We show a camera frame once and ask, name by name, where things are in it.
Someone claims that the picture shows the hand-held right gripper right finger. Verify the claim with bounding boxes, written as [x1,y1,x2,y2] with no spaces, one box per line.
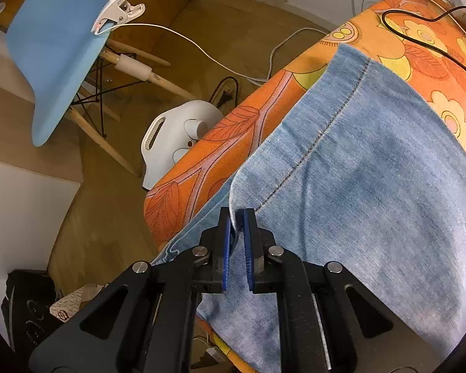
[243,208,437,373]

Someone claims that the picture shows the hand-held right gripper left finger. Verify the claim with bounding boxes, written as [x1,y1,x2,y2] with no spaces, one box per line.
[29,206,234,373]

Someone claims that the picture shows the light blue denim pants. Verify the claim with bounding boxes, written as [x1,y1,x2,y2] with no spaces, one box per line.
[151,43,466,362]

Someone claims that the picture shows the orange floral tablecloth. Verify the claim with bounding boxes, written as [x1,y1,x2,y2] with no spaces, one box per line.
[144,0,466,373]

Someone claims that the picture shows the patterned paper bag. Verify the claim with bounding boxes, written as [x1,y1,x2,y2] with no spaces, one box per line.
[48,283,109,323]

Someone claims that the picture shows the black bag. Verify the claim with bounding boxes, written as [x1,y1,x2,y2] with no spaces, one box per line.
[1,268,63,354]

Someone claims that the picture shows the blue chair with wooden legs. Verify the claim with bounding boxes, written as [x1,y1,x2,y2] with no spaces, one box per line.
[5,0,197,179]

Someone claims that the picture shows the white clip lamp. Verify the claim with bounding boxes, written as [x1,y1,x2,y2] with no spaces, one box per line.
[72,0,146,35]

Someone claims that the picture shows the black plug cable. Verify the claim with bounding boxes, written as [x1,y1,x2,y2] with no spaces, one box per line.
[212,77,239,107]

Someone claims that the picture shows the thick white cable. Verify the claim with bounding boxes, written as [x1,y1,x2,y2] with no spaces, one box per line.
[270,27,331,82]

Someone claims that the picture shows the white lamp cable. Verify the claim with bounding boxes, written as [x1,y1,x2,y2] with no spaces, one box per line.
[116,23,267,84]

